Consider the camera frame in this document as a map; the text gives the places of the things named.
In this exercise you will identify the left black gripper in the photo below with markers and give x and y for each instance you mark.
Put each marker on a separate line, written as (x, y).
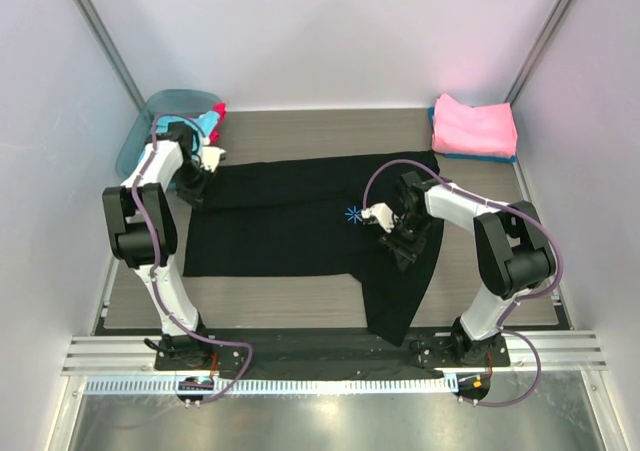
(195, 196)

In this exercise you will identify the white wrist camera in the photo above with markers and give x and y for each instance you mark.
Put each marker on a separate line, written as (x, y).
(381, 215)
(211, 157)

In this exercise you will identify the teal plastic basket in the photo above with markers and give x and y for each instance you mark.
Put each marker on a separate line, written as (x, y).
(185, 102)

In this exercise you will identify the black t shirt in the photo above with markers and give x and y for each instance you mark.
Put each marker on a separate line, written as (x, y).
(301, 218)

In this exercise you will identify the aluminium rail beam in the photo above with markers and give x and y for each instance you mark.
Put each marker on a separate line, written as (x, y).
(568, 350)

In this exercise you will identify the blue folded t shirt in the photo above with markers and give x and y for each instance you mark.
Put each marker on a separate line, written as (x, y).
(480, 159)

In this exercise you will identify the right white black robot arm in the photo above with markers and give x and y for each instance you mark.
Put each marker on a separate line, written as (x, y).
(513, 255)

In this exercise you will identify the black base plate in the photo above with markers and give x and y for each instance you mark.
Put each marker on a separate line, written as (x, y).
(336, 354)

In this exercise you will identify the left aluminium corner post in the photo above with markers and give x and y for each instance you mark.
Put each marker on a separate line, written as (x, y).
(108, 46)

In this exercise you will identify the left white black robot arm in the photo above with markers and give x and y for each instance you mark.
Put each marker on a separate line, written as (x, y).
(142, 233)

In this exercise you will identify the red t shirt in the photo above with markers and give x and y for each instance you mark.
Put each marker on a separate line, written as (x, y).
(220, 111)

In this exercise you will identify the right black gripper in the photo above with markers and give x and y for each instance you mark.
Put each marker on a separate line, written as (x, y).
(403, 246)

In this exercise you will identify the right aluminium corner post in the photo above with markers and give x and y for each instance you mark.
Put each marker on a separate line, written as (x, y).
(551, 26)

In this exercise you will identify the aluminium corner post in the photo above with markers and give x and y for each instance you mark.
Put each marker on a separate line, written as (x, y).
(551, 26)
(108, 46)

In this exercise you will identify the white slotted cable duct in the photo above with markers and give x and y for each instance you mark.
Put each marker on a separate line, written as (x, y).
(200, 385)

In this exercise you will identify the pink folded t shirt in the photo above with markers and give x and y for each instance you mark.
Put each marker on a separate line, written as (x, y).
(484, 132)

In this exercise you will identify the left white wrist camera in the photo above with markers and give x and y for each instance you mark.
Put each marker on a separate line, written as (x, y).
(211, 157)

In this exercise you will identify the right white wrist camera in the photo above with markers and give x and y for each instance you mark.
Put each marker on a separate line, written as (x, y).
(381, 215)

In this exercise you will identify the light blue t shirt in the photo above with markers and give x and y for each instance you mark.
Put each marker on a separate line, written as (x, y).
(201, 124)

